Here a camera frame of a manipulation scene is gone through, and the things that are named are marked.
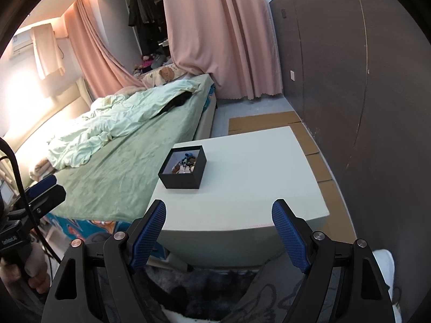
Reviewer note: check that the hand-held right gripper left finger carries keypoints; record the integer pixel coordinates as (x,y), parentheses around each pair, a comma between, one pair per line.
(148,235)

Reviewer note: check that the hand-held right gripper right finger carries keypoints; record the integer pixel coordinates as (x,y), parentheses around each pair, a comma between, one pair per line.
(289,235)

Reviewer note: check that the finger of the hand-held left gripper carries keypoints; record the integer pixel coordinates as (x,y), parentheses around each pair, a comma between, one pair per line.
(42,183)
(50,197)

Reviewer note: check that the black jewelry box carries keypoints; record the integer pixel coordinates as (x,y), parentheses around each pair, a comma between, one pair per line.
(181,180)

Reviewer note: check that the person's left hand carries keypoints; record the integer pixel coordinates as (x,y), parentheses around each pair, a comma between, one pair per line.
(38,276)

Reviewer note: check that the person's grey printed trousers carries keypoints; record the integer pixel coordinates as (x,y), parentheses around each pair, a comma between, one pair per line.
(266,292)

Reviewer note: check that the white low table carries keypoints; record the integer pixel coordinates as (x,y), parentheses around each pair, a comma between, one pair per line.
(256,175)

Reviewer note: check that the dark fluffy rug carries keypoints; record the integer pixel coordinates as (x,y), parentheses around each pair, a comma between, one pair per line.
(202,281)

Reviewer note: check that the green bed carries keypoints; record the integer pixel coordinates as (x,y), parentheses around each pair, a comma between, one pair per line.
(134,161)

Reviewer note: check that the beige bed headboard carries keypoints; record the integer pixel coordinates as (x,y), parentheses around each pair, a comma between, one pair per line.
(50,107)

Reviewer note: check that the flat cardboard sheets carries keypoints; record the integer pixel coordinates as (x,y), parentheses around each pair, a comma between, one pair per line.
(320,161)

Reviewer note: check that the light green quilt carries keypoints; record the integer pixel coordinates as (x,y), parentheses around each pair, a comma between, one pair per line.
(111,124)

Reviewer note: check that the person's white shoe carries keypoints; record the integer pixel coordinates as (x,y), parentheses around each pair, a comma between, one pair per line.
(387,272)

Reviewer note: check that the beige hanging cloth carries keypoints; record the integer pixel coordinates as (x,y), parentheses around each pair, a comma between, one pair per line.
(47,50)

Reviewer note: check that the black garment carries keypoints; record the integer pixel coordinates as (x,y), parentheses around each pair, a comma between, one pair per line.
(175,102)

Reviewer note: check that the white air conditioner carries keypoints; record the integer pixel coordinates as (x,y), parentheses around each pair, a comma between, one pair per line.
(22,42)

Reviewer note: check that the bear print pillow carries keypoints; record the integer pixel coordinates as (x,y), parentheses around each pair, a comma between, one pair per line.
(161,74)

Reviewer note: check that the plush toys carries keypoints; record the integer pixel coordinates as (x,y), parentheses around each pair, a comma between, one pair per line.
(151,62)

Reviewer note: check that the hanging dark clothes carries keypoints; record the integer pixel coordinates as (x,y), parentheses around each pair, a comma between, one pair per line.
(144,16)

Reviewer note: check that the large pink curtain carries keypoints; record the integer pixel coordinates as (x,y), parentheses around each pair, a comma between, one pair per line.
(219,33)

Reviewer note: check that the white wall switch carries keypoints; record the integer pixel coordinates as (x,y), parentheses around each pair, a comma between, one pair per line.
(293,75)

